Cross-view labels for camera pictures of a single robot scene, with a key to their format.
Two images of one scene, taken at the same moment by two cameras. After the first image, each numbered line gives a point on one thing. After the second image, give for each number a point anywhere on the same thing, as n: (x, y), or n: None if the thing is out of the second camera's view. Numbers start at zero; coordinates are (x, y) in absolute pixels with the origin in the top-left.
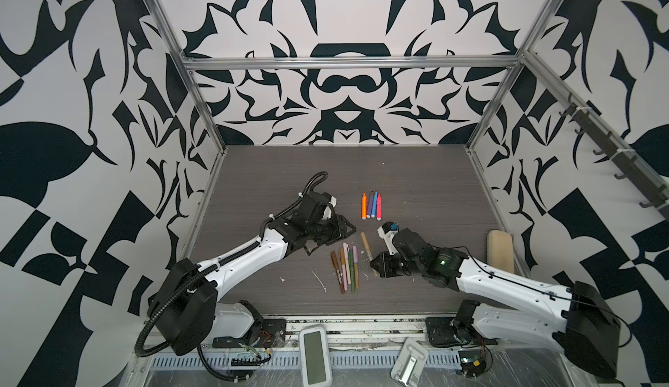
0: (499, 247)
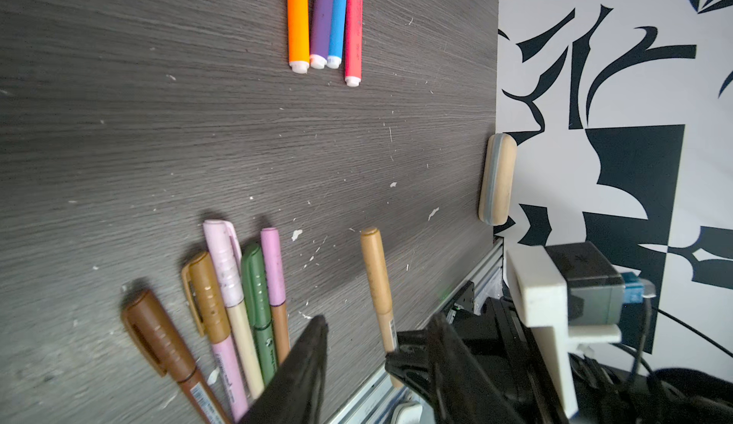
0: (497, 179)
